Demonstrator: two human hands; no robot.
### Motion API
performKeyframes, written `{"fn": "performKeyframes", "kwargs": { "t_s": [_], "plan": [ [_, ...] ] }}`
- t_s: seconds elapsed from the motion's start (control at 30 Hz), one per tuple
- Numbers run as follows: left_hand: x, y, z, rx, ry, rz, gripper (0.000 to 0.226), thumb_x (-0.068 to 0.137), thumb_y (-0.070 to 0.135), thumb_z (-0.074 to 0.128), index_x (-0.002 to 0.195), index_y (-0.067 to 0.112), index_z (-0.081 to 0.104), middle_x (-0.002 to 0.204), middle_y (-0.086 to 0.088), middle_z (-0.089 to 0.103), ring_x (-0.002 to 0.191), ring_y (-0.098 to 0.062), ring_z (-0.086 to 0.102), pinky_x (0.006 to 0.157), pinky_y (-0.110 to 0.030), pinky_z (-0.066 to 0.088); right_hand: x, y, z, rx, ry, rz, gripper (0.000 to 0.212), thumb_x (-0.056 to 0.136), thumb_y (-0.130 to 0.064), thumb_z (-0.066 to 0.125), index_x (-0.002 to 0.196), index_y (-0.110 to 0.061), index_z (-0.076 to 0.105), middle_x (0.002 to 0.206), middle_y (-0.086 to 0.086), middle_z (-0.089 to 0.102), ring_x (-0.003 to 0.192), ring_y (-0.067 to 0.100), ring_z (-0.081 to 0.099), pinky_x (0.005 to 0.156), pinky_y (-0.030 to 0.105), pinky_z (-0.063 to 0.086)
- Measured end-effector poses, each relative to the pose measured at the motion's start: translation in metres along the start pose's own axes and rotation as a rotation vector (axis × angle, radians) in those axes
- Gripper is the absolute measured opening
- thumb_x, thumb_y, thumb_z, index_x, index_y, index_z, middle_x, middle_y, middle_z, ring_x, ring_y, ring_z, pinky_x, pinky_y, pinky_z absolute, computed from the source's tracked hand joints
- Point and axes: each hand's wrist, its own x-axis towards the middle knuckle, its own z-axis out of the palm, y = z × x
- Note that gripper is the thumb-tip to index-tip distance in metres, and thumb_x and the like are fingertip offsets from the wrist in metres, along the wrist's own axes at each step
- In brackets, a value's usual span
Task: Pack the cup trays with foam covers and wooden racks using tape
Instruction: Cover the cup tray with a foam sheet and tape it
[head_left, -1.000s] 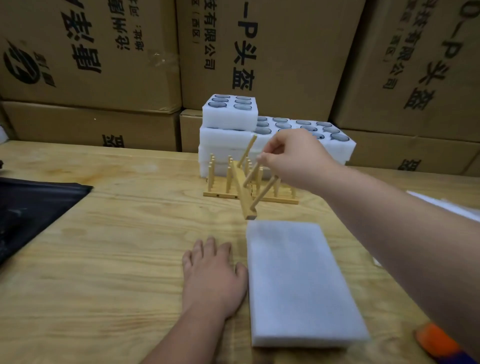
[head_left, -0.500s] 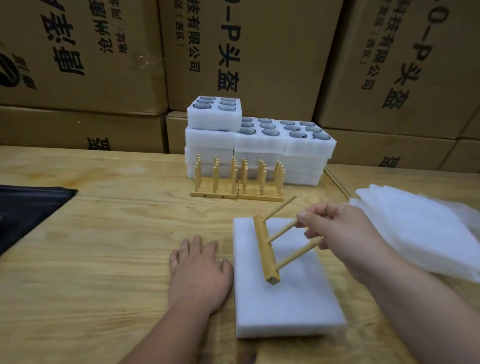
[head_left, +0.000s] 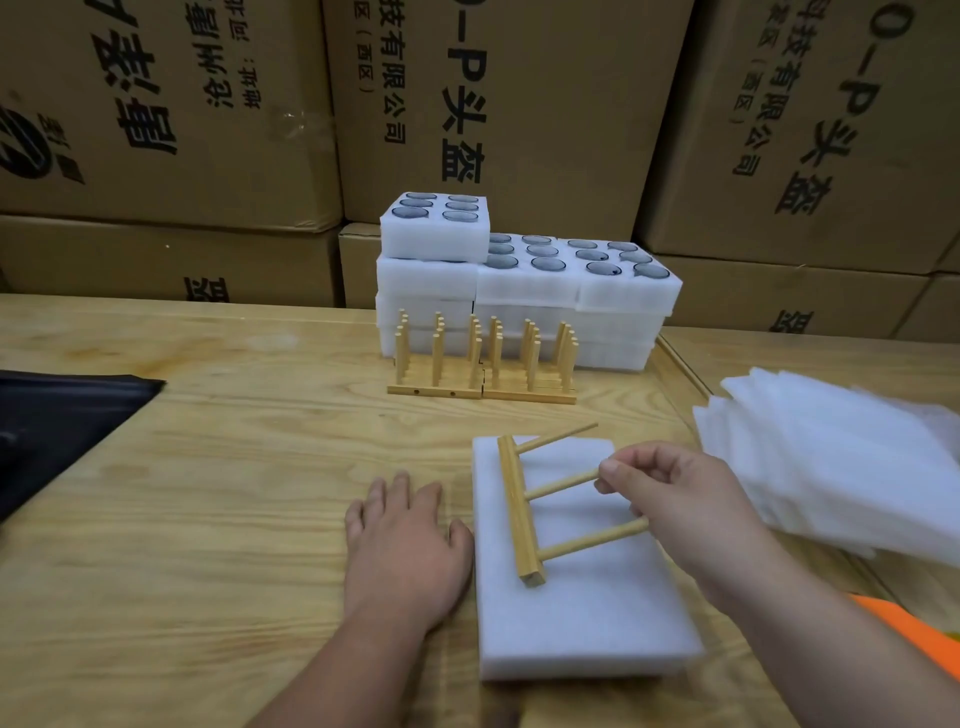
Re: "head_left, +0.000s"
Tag person's right hand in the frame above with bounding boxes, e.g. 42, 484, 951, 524
595, 441, 752, 579

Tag person's left hand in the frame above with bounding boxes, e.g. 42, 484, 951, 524
343, 471, 476, 632

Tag person's left forearm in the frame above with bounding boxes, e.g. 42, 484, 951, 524
247, 600, 452, 728

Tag stack of white foam trays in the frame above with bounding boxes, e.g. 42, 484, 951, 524
373, 190, 684, 374

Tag person's right forearm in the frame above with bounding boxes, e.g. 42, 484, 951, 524
697, 525, 960, 728

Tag row of wooden peg racks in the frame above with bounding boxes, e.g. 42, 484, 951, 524
387, 312, 581, 405

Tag black plastic bags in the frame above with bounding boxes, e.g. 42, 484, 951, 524
0, 370, 167, 524

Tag orange and blue tape dispenser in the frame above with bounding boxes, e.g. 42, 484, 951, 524
852, 594, 960, 680

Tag wooden peg rack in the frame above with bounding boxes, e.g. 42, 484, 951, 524
496, 421, 654, 588

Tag stack of brown cardboard boxes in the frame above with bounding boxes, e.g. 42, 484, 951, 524
0, 0, 960, 344

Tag pile of white foam sheets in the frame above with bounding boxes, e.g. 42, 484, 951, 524
691, 367, 960, 569

